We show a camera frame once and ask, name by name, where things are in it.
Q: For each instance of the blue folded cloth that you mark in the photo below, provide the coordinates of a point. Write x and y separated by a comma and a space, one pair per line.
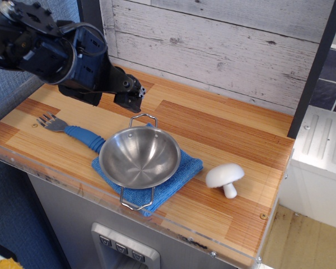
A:
189, 167

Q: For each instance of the yellow object at corner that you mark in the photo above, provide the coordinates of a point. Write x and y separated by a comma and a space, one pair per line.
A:
9, 264

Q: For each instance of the blue handled metal fork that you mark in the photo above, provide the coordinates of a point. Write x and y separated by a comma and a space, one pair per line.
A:
91, 140

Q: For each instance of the white toy sink unit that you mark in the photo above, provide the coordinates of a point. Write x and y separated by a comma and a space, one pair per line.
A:
309, 186

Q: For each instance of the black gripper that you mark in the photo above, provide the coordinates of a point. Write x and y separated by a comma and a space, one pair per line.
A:
93, 74

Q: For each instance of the grey button control panel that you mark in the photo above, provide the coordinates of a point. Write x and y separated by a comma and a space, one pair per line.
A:
116, 250

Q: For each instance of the white toy mushroom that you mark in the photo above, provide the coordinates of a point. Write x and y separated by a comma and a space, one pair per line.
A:
224, 176

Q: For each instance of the stainless steel wok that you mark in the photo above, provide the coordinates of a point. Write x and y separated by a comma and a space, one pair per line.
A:
141, 156

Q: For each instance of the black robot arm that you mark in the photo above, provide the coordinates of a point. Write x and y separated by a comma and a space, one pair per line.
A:
71, 55

